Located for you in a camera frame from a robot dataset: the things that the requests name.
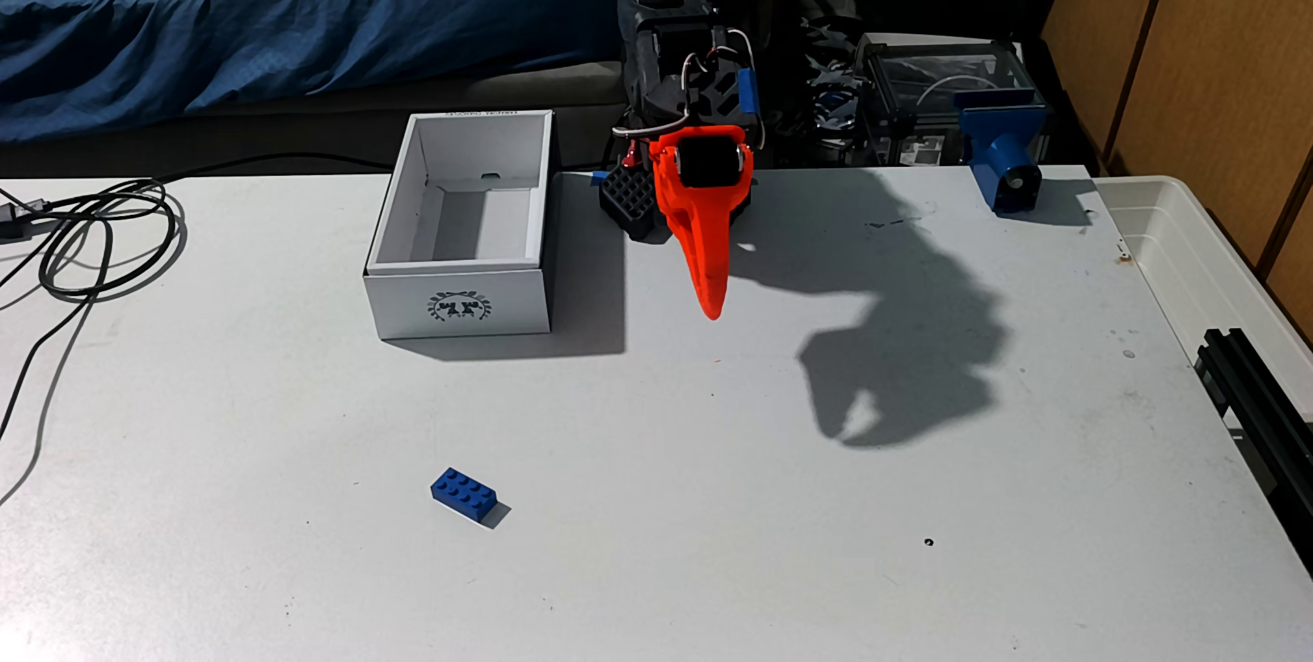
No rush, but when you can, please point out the white cardboard box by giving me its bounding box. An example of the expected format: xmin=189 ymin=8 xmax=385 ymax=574
xmin=363 ymin=109 xmax=555 ymax=341

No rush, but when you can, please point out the grey bed base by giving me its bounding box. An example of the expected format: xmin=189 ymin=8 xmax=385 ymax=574
xmin=0 ymin=62 xmax=627 ymax=181

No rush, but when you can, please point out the black cable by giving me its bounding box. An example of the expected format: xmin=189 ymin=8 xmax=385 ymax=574
xmin=0 ymin=151 xmax=396 ymax=504

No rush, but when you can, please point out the clear enclosure black frame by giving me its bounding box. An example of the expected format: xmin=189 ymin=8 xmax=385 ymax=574
xmin=856 ymin=32 xmax=1042 ymax=168

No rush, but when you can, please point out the black cluttered equipment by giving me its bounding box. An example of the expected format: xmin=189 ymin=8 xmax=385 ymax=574
xmin=764 ymin=0 xmax=873 ymax=169

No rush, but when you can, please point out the blue bed sheet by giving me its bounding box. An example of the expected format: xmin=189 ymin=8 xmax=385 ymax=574
xmin=0 ymin=0 xmax=629 ymax=143

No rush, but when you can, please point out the black power plug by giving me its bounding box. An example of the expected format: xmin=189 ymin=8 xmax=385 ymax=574
xmin=0 ymin=198 xmax=47 ymax=239

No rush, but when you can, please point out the white plastic bin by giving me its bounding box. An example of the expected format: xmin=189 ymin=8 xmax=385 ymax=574
xmin=1092 ymin=174 xmax=1313 ymax=407

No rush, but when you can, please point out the wooden cabinet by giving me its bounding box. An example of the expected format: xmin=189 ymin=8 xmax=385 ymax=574
xmin=1041 ymin=0 xmax=1313 ymax=335

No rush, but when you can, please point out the blue toy brick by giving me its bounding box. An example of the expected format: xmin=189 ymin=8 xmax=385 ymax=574
xmin=431 ymin=468 xmax=499 ymax=522

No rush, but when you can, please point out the black aluminium extrusion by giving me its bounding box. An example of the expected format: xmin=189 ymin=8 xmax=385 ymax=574
xmin=1195 ymin=328 xmax=1313 ymax=571

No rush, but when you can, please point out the blue printed clamp mount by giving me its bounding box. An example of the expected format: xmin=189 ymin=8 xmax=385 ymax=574
xmin=956 ymin=90 xmax=1050 ymax=215

